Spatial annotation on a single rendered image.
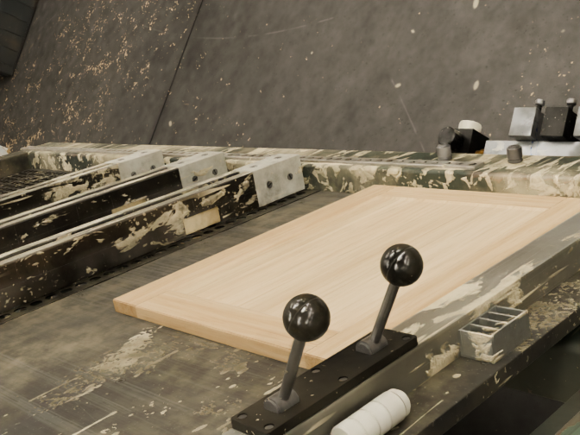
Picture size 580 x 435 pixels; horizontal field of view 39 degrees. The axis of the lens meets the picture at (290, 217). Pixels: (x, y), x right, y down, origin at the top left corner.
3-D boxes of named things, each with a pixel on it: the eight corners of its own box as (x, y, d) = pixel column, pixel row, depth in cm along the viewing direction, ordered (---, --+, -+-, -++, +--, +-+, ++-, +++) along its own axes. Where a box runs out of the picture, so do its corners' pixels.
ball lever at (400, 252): (396, 359, 80) (438, 253, 72) (370, 375, 77) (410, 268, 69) (367, 335, 82) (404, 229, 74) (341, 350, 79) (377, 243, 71)
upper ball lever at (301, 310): (309, 416, 72) (345, 305, 64) (278, 437, 70) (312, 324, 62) (280, 388, 74) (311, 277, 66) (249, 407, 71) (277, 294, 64)
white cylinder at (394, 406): (357, 463, 69) (415, 419, 74) (352, 431, 69) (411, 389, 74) (332, 453, 72) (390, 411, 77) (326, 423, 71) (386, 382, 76)
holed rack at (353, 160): (484, 165, 138) (484, 161, 138) (474, 170, 136) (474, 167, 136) (28, 148, 257) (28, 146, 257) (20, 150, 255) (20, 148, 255)
